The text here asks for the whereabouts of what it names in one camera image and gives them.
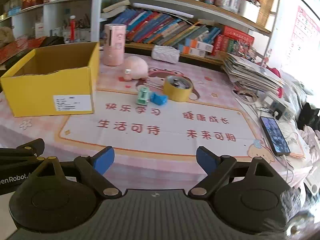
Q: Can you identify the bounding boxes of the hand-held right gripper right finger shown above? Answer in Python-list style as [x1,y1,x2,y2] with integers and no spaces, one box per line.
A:
[187,146,283,198]

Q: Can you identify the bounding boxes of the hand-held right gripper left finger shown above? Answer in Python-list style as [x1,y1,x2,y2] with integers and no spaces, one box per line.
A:
[32,146,122,197]

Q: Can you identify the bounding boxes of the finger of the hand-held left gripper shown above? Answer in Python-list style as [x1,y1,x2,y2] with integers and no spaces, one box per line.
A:
[0,139,45,165]

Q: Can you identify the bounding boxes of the yellow cardboard box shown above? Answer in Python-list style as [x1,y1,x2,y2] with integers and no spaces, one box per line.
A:
[0,42,100,117]

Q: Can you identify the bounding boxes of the blue wrapper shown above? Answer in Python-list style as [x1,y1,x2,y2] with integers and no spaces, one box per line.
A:
[149,93,167,107]

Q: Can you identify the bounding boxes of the pink plush toy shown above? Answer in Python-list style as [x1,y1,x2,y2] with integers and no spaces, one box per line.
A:
[119,56,149,82]

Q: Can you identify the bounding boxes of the pink checked tablecloth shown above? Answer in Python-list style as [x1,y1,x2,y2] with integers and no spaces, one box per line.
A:
[0,52,313,188]

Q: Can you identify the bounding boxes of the printed desk mat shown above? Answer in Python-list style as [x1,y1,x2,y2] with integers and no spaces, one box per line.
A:
[59,54,275,161]

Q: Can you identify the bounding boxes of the black smartphone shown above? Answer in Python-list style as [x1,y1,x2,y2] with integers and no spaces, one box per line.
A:
[260,116,291,156]

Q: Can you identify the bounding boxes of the yellow tape roll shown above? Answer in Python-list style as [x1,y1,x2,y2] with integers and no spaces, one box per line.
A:
[163,75,193,102]

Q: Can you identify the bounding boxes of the green plastic toy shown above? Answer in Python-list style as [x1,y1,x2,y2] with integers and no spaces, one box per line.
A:
[136,85,150,105]

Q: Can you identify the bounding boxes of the white power strip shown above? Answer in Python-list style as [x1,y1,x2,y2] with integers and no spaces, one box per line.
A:
[260,91,295,120]

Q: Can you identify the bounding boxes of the stack of magazines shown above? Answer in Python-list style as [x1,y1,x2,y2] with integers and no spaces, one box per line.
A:
[222,52,285,93]

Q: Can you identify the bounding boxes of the red plastic bag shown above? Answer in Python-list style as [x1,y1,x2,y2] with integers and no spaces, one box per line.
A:
[0,39,45,64]

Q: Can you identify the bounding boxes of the clear plastic bag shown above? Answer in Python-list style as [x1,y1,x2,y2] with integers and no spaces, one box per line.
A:
[280,187,320,240]

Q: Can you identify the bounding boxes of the red cloth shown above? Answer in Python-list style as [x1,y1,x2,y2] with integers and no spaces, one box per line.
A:
[265,65,283,98]

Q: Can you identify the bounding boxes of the brown cloth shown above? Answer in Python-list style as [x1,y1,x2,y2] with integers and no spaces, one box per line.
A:
[0,27,15,48]

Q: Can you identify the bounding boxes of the white quilted pouch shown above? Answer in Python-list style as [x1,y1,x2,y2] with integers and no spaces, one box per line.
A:
[152,45,180,64]

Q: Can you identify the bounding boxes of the pink printed container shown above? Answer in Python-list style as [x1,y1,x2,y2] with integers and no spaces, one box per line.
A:
[104,24,125,67]

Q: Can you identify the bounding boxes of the orange and blue boxed books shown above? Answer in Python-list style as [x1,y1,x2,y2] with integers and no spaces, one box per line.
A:
[179,37,214,57]

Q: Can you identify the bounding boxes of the red boxed book set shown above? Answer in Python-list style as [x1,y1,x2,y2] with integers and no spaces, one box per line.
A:
[212,26,255,55]

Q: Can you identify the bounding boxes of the red tassel ornament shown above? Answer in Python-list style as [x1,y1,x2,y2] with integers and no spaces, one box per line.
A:
[69,15,76,43]

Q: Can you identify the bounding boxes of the long row of colourful books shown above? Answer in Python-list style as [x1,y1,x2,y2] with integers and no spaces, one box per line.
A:
[110,9,222,55]

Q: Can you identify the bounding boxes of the white bookshelf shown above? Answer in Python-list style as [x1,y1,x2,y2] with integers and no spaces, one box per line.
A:
[0,0,282,65]

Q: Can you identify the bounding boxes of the pile of lying books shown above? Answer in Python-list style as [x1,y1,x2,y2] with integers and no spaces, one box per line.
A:
[101,0,130,18]

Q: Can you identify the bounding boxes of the white storage bin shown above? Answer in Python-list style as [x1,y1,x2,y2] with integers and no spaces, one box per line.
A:
[240,0,260,23]

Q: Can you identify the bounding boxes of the white charging cable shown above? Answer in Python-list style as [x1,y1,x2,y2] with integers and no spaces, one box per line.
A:
[275,152,297,187]

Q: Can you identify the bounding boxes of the wall calendar poster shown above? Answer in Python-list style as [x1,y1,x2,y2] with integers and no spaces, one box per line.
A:
[282,5,320,80]

